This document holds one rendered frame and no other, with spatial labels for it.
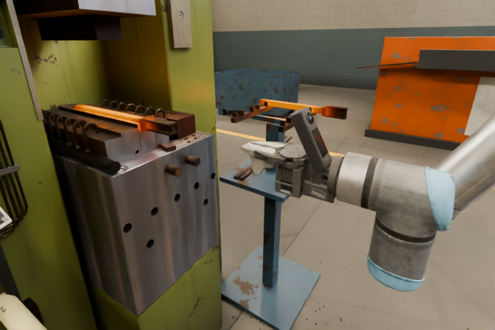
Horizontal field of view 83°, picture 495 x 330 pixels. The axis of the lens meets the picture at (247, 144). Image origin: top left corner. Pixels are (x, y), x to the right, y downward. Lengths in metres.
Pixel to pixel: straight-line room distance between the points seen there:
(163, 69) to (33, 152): 0.48
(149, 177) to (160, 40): 0.50
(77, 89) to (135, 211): 0.62
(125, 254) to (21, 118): 0.41
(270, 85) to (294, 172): 3.83
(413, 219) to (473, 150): 0.17
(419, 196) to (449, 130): 3.56
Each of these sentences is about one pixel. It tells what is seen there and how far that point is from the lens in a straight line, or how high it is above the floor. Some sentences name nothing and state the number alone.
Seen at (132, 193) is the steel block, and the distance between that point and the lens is 0.76.
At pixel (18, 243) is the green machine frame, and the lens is 0.92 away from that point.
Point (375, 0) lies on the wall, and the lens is 8.12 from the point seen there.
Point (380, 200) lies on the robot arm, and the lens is 0.49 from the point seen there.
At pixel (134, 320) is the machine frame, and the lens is 1.02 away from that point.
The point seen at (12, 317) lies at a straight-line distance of 0.88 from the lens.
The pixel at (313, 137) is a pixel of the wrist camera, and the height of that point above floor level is 1.05.
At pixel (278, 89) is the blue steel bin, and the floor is 0.52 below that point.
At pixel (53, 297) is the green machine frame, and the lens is 1.04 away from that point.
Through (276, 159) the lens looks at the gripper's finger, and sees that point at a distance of 0.52.
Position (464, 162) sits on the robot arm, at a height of 1.01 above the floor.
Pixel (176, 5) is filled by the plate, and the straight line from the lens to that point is 1.06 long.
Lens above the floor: 1.21
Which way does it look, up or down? 20 degrees down
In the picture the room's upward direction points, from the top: straight up
